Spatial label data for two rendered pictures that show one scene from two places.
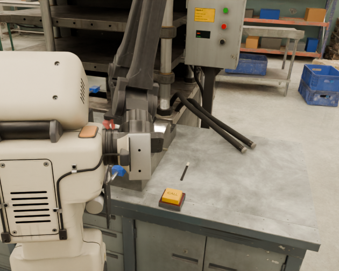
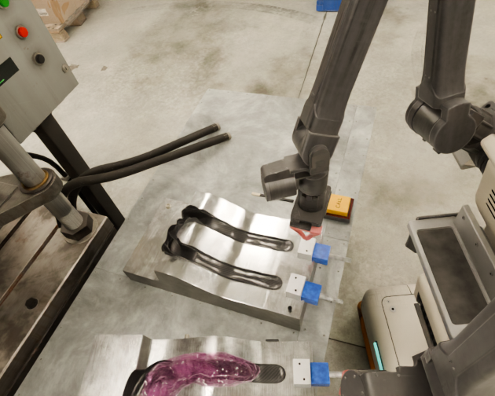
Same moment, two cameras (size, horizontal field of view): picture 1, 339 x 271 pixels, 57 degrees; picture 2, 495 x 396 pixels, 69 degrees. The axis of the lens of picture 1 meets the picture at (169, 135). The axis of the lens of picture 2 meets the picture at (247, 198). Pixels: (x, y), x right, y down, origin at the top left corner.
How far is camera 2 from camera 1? 1.20 m
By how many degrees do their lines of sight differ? 61
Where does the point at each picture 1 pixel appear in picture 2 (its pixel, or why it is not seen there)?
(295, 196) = not seen: hidden behind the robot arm
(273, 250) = not seen: hidden behind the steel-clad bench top
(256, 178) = (283, 133)
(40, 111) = not seen: outside the picture
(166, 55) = (21, 152)
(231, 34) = (38, 36)
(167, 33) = not seen: outside the picture
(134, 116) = (488, 115)
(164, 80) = (58, 186)
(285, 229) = (363, 124)
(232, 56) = (65, 68)
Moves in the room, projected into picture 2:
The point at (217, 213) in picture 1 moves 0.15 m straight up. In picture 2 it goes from (350, 170) to (355, 137)
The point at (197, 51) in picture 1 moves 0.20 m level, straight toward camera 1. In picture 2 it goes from (20, 108) to (84, 107)
